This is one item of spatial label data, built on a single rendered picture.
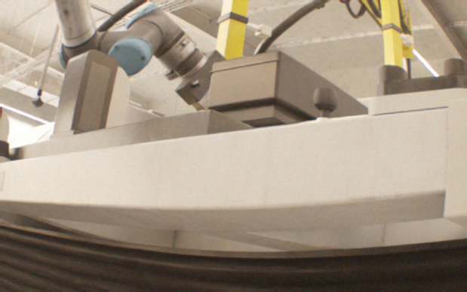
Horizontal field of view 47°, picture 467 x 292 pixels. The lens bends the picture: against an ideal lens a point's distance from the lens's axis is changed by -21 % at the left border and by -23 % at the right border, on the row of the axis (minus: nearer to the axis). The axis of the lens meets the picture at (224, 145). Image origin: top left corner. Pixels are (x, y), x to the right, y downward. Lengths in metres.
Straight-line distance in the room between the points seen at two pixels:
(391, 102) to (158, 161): 0.25
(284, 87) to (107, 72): 0.30
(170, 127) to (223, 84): 0.44
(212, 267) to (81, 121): 0.29
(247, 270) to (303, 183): 0.43
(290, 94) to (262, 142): 0.53
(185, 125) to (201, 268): 0.36
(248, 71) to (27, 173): 0.44
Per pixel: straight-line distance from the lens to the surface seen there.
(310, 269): 0.85
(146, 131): 0.71
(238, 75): 1.10
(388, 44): 2.01
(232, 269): 0.94
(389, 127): 0.46
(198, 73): 1.50
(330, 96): 0.74
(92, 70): 0.91
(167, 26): 1.47
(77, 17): 1.34
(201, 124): 0.65
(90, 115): 0.89
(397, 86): 0.48
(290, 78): 1.07
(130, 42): 1.34
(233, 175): 0.55
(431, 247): 0.75
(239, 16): 1.68
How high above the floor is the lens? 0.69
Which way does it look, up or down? 14 degrees up
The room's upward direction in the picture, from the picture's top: 7 degrees clockwise
